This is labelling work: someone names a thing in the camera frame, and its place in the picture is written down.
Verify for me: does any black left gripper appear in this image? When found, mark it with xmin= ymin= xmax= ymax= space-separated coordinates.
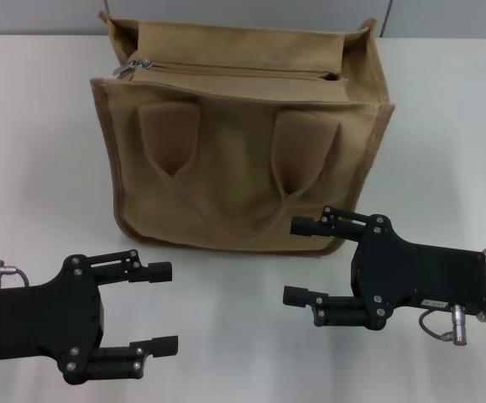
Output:
xmin=0 ymin=249 xmax=180 ymax=385

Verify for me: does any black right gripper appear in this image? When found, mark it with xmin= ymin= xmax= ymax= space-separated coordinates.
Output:
xmin=282 ymin=205 xmax=486 ymax=333

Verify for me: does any khaki canvas food bag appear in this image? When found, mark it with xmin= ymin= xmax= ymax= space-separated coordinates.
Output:
xmin=90 ymin=8 xmax=396 ymax=256

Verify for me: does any right arm silver cable connector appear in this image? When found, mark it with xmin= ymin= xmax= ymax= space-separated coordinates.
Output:
xmin=419 ymin=304 xmax=469 ymax=348

